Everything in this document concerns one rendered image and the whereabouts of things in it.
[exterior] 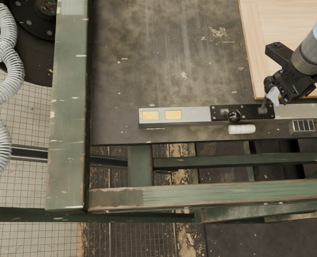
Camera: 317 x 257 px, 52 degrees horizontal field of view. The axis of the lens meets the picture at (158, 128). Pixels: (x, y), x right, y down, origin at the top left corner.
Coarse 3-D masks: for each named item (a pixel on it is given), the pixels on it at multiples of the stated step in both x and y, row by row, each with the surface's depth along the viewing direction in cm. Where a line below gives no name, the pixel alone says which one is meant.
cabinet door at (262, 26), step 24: (240, 0) 118; (264, 0) 119; (288, 0) 119; (312, 0) 120; (264, 24) 115; (288, 24) 116; (312, 24) 116; (264, 48) 111; (264, 72) 108; (312, 96) 107
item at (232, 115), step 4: (220, 112) 98; (224, 112) 97; (228, 112) 94; (232, 112) 87; (236, 112) 87; (228, 116) 88; (232, 116) 87; (236, 116) 87; (240, 116) 88; (228, 120) 89; (232, 120) 87; (236, 120) 87
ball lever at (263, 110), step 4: (268, 76) 92; (264, 80) 93; (268, 80) 92; (264, 84) 93; (264, 96) 96; (264, 100) 97; (264, 104) 98; (260, 108) 99; (264, 108) 99; (260, 112) 99; (264, 112) 99
